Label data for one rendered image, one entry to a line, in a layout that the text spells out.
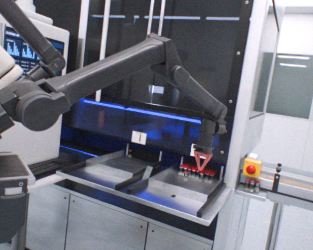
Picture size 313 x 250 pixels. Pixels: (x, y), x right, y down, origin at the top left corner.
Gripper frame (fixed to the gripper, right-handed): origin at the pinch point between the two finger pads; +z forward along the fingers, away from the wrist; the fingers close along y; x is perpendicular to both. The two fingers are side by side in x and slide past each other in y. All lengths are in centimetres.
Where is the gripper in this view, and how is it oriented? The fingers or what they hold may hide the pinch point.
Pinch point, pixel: (200, 168)
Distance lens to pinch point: 116.6
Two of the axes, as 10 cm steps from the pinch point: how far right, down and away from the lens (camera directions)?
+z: -1.8, 9.8, 0.2
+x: -8.9, -1.7, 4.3
